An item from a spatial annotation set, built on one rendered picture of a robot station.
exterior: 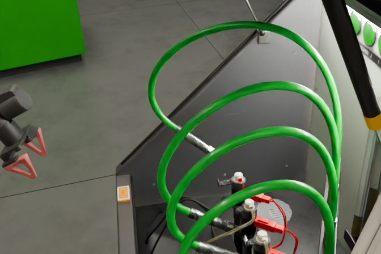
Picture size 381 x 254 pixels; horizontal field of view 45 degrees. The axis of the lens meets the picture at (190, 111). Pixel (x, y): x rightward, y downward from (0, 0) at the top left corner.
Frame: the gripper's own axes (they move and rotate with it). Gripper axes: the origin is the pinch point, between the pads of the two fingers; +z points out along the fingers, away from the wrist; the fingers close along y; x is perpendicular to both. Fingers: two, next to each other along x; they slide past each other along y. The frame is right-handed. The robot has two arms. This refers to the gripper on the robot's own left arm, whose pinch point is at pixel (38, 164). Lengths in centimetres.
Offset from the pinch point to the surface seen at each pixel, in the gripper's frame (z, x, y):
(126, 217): 15.4, -19.9, -16.2
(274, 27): -13, -71, -21
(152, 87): -11.0, -43.8, -15.8
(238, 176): 9, -52, -27
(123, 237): 15.5, -20.0, -22.6
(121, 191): 13.4, -18.8, -8.2
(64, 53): 44, 106, 279
